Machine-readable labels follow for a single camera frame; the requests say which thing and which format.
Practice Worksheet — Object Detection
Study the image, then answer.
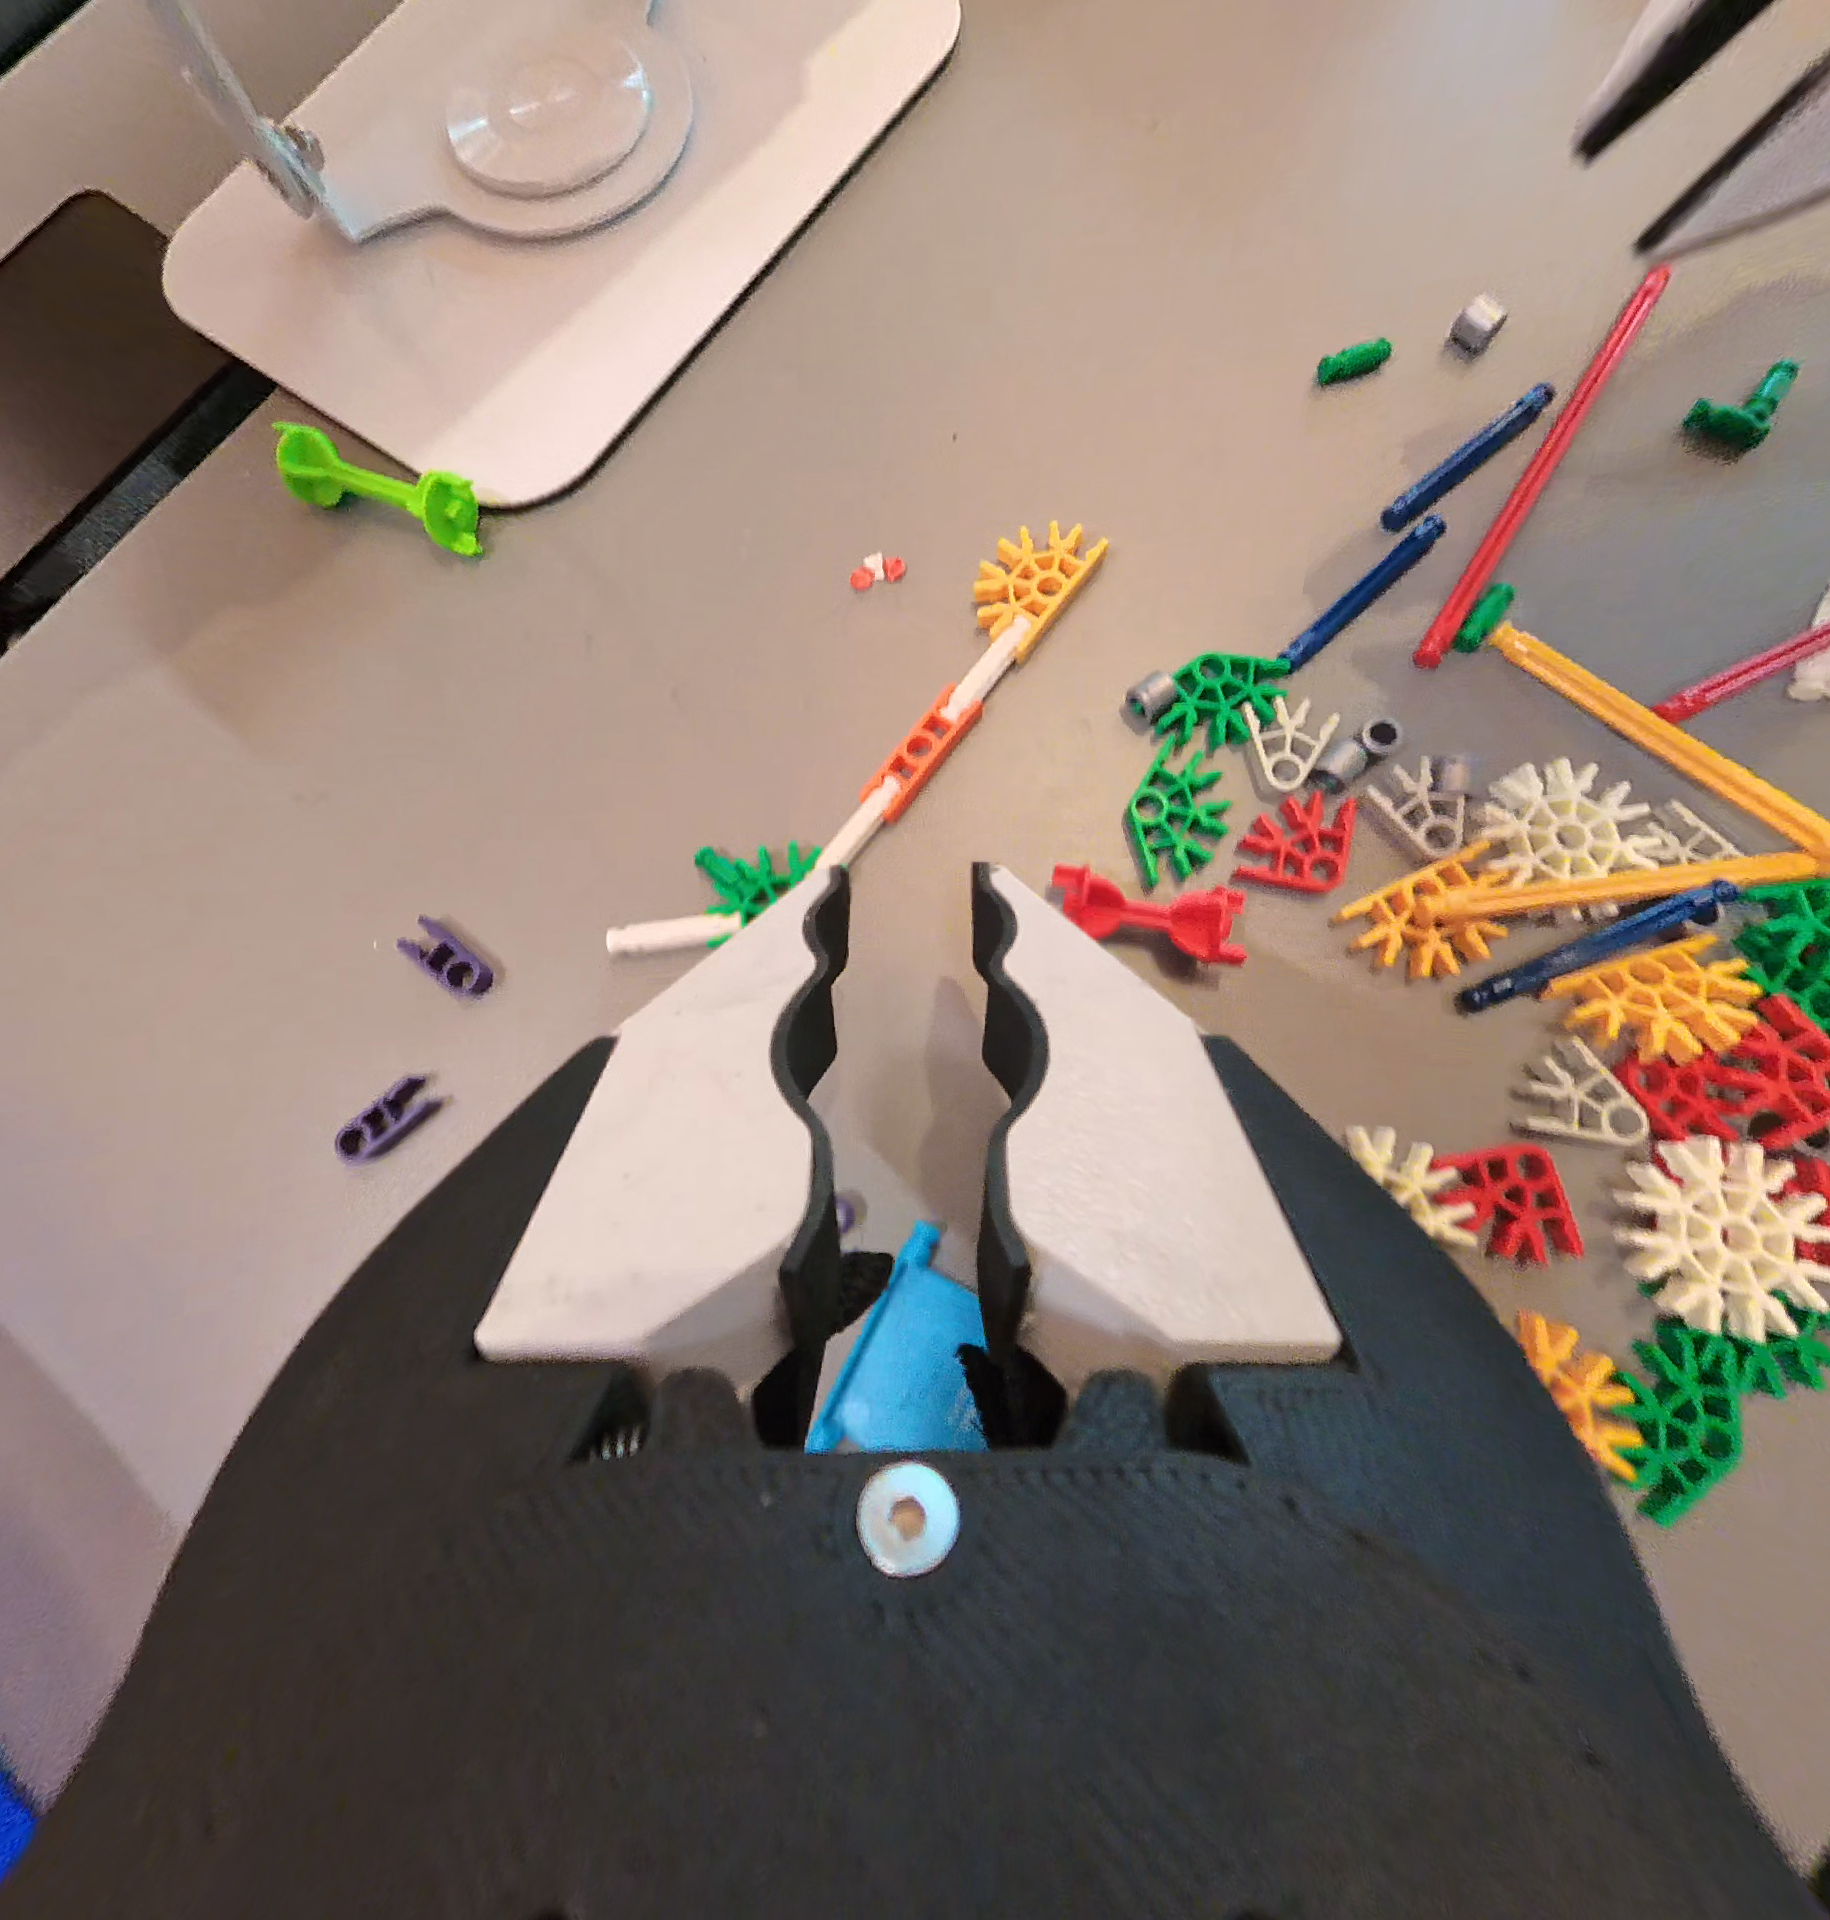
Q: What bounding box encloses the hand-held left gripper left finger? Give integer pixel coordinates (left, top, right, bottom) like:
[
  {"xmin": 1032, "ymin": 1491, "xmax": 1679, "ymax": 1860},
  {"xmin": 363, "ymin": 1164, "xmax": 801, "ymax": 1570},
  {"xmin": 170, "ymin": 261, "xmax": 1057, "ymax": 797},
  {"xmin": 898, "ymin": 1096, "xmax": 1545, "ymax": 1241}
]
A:
[{"xmin": 472, "ymin": 864, "xmax": 854, "ymax": 1448}]

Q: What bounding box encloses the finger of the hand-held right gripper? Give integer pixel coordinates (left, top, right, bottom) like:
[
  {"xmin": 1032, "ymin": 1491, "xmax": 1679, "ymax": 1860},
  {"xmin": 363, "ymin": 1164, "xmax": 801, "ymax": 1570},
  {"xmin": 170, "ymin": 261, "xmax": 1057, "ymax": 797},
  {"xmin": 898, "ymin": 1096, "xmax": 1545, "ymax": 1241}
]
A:
[
  {"xmin": 1633, "ymin": 16, "xmax": 1830, "ymax": 257},
  {"xmin": 1573, "ymin": 0, "xmax": 1779, "ymax": 164}
]

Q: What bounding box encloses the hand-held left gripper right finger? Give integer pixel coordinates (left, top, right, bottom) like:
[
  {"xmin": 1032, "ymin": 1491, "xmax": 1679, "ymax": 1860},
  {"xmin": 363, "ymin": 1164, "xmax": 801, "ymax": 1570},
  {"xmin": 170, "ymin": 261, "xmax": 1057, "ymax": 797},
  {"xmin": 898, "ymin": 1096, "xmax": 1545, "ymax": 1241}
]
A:
[{"xmin": 970, "ymin": 863, "xmax": 1345, "ymax": 1448}]

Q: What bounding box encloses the orange toy brick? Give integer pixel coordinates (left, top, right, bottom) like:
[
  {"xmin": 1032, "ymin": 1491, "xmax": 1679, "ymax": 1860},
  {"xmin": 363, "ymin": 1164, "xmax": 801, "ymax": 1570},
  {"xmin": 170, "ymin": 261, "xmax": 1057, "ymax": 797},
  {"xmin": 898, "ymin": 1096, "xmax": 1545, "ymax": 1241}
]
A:
[{"xmin": 862, "ymin": 686, "xmax": 986, "ymax": 823}]

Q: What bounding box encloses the yellow toy connector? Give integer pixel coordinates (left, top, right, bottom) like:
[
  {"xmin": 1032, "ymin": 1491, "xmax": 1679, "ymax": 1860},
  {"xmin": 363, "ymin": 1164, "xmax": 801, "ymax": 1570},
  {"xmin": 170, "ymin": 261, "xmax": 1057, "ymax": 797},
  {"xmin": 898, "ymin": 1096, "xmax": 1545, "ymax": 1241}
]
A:
[{"xmin": 973, "ymin": 523, "xmax": 1112, "ymax": 662}]

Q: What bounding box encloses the purple toy clip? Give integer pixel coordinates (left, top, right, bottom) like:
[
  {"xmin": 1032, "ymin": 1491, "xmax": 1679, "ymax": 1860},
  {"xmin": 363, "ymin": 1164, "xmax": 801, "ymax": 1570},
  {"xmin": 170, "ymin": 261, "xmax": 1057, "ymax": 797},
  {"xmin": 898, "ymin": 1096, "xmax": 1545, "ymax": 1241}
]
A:
[
  {"xmin": 333, "ymin": 1071, "xmax": 445, "ymax": 1164},
  {"xmin": 397, "ymin": 915, "xmax": 499, "ymax": 1000}
]

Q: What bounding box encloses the red toy spool piece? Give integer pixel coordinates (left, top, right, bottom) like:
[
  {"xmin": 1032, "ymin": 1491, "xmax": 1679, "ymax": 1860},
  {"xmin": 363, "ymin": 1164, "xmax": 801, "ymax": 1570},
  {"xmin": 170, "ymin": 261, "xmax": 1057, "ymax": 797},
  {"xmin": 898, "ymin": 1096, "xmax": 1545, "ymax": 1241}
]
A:
[{"xmin": 1050, "ymin": 864, "xmax": 1248, "ymax": 966}]

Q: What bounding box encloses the cyan toy panel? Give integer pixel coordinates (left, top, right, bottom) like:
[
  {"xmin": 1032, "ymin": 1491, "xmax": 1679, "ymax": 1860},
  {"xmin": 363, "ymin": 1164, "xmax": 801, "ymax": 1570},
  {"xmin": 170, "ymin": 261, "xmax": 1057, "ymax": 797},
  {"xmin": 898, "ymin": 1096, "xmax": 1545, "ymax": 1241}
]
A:
[{"xmin": 805, "ymin": 1221, "xmax": 991, "ymax": 1454}]

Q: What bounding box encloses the red long toy rod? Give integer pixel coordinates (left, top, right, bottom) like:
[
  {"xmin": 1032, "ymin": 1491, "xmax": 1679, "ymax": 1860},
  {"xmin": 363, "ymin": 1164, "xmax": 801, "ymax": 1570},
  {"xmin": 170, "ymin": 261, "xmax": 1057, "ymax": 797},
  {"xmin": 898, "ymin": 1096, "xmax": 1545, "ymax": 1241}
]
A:
[{"xmin": 1412, "ymin": 264, "xmax": 1674, "ymax": 669}]

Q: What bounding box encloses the pile of colourful toy connectors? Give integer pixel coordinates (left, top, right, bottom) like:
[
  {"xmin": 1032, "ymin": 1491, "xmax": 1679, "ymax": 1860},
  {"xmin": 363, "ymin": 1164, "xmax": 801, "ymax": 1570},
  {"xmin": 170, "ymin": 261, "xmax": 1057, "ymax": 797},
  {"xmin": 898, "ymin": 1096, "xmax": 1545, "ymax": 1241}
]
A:
[{"xmin": 1238, "ymin": 697, "xmax": 1830, "ymax": 1530}]

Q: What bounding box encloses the heap of mixed toy rods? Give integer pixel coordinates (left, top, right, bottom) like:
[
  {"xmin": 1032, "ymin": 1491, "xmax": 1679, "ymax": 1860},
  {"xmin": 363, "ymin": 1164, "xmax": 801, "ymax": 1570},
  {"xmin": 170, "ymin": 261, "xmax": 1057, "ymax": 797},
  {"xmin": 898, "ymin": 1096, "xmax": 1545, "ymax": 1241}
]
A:
[{"xmin": 1485, "ymin": 562, "xmax": 1830, "ymax": 879}]

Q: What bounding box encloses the lime green toy spool piece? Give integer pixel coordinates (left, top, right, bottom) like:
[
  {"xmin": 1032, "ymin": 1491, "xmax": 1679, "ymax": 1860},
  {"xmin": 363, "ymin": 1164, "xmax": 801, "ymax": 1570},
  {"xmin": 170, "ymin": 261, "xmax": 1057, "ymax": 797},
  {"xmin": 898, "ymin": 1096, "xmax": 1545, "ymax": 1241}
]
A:
[{"xmin": 274, "ymin": 425, "xmax": 485, "ymax": 562}]

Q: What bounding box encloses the white stand base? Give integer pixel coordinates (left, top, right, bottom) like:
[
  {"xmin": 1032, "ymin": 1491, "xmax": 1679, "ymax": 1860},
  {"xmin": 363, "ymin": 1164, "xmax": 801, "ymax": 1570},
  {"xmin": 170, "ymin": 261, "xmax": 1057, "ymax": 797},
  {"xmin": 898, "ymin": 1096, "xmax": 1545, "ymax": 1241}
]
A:
[{"xmin": 161, "ymin": 0, "xmax": 962, "ymax": 514}]

